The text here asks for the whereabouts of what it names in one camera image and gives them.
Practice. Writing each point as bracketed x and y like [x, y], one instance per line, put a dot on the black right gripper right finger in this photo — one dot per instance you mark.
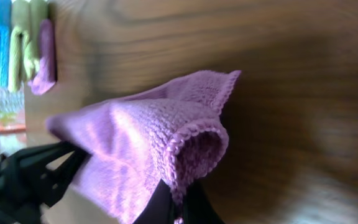
[197, 208]

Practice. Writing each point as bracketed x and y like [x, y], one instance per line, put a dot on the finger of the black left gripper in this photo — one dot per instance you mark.
[36, 157]
[54, 183]

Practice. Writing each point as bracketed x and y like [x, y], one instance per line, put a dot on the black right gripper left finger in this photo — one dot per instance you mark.
[160, 208]

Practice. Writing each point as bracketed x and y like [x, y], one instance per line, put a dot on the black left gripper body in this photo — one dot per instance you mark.
[20, 200]

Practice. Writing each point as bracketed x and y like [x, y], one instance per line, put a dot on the purple microfiber cloth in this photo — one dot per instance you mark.
[171, 133]

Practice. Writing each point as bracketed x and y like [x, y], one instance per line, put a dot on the folded purple cloth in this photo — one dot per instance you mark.
[46, 77]

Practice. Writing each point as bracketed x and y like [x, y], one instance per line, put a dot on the folded green cloth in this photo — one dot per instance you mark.
[24, 56]

